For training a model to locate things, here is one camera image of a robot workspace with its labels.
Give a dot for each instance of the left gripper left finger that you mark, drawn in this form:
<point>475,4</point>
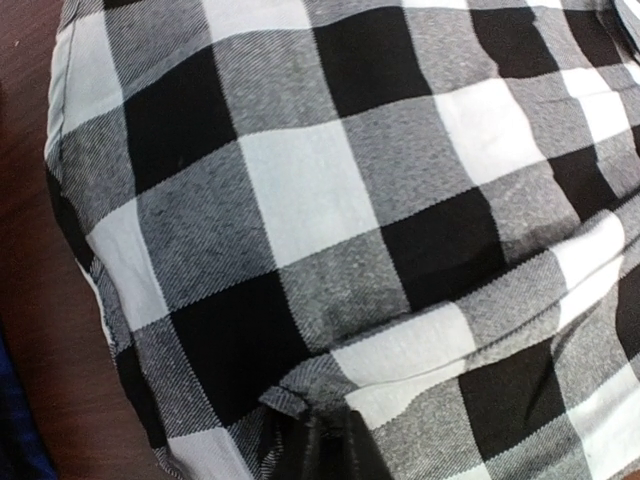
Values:
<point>308,450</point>

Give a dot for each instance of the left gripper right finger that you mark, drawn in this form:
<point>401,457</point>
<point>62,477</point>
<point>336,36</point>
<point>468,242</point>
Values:
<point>360,457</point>

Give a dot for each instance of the black white checked shirt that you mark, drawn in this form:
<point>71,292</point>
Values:
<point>423,211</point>

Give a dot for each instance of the blue plaid shirt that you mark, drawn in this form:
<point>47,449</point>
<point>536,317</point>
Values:
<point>23,454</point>

